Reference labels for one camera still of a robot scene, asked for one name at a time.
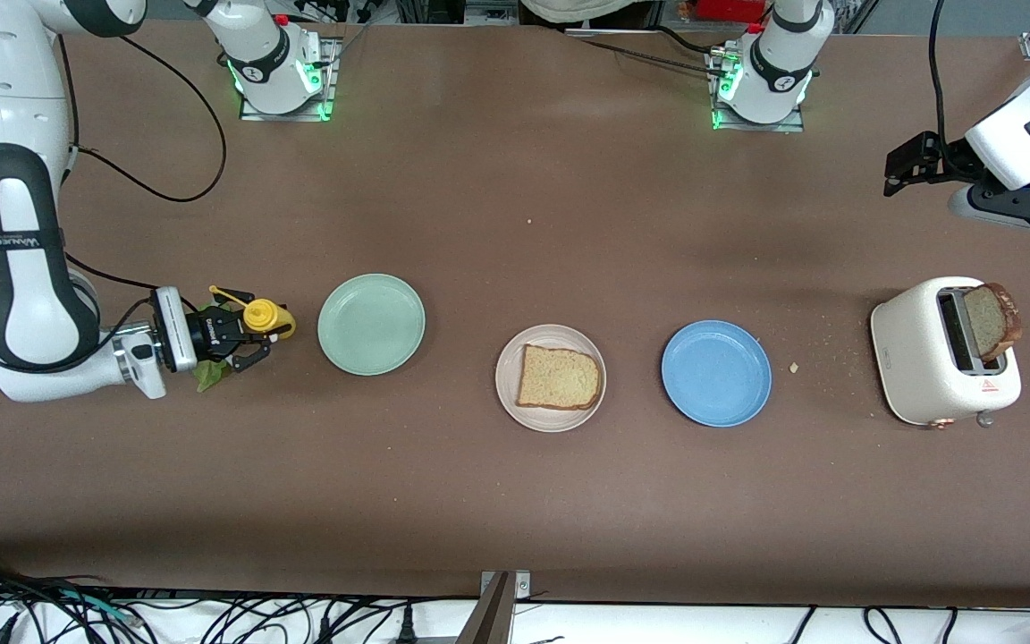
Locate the green lettuce leaf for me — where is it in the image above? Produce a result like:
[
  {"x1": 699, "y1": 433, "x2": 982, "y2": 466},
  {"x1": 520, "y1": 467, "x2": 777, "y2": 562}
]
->
[{"x1": 191, "y1": 302, "x2": 241, "y2": 394}]

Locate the teal cable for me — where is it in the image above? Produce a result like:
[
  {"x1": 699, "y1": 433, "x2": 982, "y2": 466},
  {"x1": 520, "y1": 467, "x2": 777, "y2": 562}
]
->
[{"x1": 55, "y1": 590, "x2": 136, "y2": 624}]

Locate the white toaster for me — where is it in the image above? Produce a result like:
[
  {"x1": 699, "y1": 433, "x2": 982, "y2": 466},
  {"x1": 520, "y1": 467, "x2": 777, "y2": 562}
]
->
[{"x1": 870, "y1": 275, "x2": 1023, "y2": 428}]

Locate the light brown bread slice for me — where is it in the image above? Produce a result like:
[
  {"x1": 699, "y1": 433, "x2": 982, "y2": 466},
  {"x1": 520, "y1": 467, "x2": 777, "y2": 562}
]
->
[{"x1": 516, "y1": 343, "x2": 604, "y2": 412}]

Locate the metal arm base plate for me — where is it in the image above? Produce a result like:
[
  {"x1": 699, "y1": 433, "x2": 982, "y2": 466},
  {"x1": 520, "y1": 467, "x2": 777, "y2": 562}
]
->
[
  {"x1": 238, "y1": 36, "x2": 343, "y2": 123},
  {"x1": 707, "y1": 49, "x2": 806, "y2": 133}
]

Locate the beige plate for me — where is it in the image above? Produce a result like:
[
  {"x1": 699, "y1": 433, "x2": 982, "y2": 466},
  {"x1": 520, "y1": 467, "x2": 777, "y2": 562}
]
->
[{"x1": 494, "y1": 324, "x2": 608, "y2": 434}]

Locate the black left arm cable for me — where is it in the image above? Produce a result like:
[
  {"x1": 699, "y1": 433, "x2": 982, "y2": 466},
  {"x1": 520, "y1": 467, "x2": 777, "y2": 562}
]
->
[{"x1": 928, "y1": 0, "x2": 954, "y2": 153}]

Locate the dark crust bread slice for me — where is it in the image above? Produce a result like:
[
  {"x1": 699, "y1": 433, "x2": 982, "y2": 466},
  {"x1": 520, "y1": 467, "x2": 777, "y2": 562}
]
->
[{"x1": 962, "y1": 283, "x2": 1024, "y2": 363}]

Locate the yellow squeeze bottle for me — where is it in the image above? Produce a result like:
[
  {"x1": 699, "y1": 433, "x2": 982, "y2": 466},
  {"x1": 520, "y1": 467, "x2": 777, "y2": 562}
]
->
[{"x1": 208, "y1": 284, "x2": 298, "y2": 343}]

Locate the black base cable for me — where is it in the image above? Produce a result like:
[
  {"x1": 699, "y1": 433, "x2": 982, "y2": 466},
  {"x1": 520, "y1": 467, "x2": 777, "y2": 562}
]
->
[{"x1": 582, "y1": 25, "x2": 723, "y2": 78}]

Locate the mint green plate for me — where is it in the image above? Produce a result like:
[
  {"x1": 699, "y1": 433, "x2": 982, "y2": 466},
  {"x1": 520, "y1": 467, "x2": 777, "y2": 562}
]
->
[{"x1": 317, "y1": 273, "x2": 426, "y2": 377}]

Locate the metal mount beam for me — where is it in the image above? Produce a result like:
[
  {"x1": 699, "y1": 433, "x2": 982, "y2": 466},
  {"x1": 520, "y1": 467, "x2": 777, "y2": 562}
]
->
[{"x1": 455, "y1": 570, "x2": 534, "y2": 644}]

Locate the blue plate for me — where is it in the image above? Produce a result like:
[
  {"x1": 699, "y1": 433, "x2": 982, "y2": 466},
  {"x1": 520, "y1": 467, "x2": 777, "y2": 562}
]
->
[{"x1": 661, "y1": 319, "x2": 773, "y2": 428}]

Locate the person in light clothing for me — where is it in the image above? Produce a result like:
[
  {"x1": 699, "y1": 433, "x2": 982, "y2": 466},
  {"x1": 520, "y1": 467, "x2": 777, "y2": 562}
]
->
[{"x1": 519, "y1": 0, "x2": 655, "y2": 24}]

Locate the red box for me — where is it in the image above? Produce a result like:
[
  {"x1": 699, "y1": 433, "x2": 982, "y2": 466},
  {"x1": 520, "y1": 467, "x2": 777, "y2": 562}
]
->
[{"x1": 680, "y1": 0, "x2": 771, "y2": 23}]

